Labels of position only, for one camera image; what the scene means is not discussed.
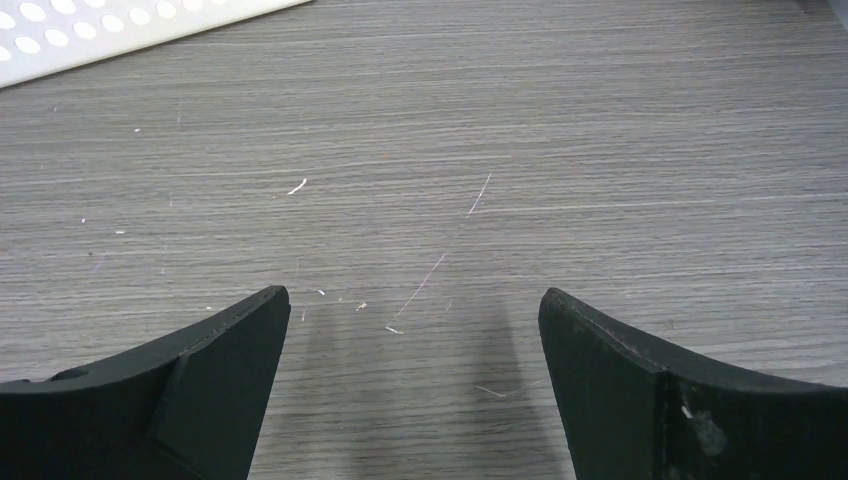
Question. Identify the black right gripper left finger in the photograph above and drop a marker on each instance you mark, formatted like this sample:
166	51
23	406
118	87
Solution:
187	405

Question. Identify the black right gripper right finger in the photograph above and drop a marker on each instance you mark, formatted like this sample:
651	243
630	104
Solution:
635	406

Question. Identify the white perforated plastic basket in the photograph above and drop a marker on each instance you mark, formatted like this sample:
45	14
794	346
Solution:
43	37

